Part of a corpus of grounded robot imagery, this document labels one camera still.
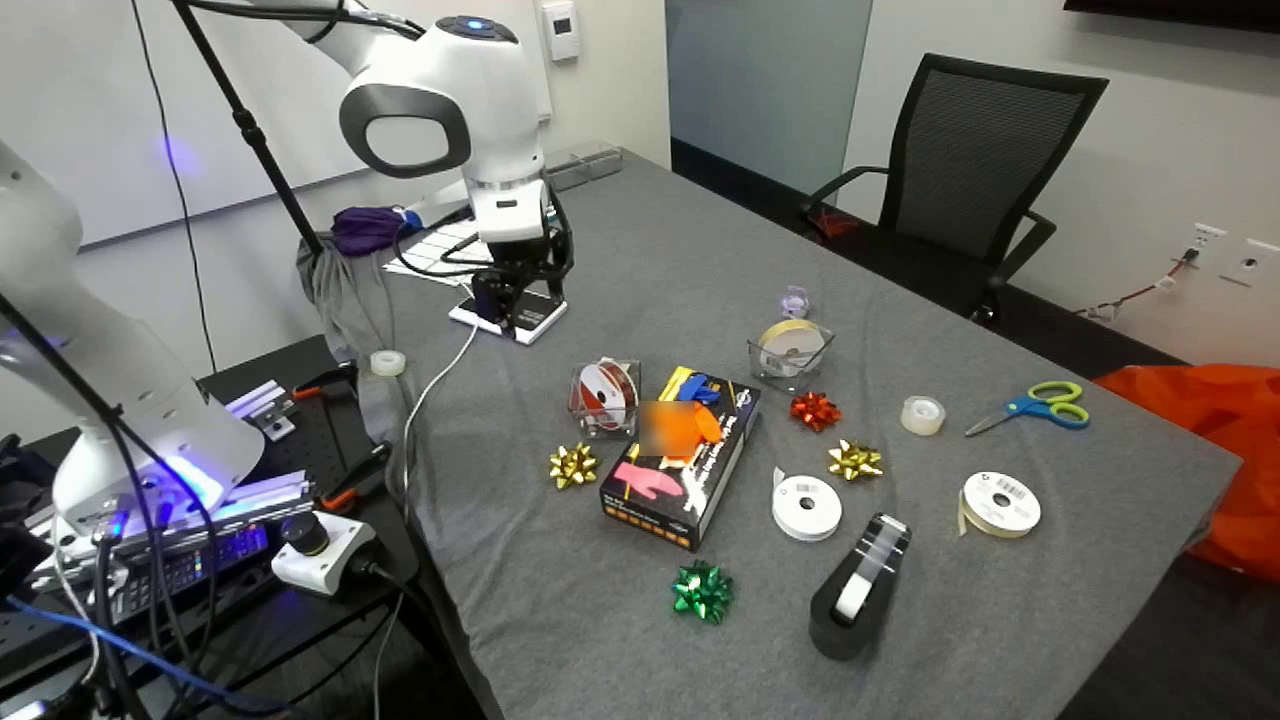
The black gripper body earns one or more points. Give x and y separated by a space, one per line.
523 264

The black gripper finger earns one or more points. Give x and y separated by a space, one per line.
535 304
494 308

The red plaid ribbon spool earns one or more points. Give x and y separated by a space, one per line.
609 395

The clear tray with plaid spool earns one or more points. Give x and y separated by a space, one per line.
583 419

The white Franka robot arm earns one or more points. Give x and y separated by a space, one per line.
445 53

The clear plastic organiser tray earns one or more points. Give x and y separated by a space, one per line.
587 171

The clear tray with cream ribbon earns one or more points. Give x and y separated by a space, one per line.
763 368

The white label sheet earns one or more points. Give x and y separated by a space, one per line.
435 252

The white tape roll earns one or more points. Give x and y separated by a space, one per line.
385 361

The purple cloth bundle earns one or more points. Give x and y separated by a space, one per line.
374 231

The gold gift bow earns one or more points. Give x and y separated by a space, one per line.
575 464
852 461

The blue bow in box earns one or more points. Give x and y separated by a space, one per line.
701 389

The orange bow in box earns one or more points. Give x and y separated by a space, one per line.
687 428

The pink bow in box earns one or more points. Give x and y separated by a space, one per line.
650 483

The black box of bows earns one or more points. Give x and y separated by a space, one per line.
673 514

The cream ribbon roll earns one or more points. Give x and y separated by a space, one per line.
792 340

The small purple bow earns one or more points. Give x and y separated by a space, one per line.
798 301

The white power adapter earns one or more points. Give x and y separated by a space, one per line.
325 554

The red gift bow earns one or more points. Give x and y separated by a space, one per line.
814 410

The green gift bow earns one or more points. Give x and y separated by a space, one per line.
701 595

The white ribbon spool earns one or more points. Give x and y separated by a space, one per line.
807 506

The clear tape roll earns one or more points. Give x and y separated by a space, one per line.
922 419

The black robot cart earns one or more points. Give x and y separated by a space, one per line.
264 645

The black tape dispenser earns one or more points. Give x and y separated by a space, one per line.
852 595

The black mesh office chair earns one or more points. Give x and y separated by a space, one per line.
982 161

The cream edged ribbon spool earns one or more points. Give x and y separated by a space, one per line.
1001 506

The grey table cloth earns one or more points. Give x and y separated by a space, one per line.
935 625

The blue green scissors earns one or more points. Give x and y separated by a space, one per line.
1055 410

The orange bag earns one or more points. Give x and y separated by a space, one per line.
1214 426

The white wall thermostat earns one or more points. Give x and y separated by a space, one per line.
561 28

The white wall outlet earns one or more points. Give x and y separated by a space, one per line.
1208 241

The black wall television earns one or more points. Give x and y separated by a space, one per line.
1174 10

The white wall box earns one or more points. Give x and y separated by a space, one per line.
1254 263

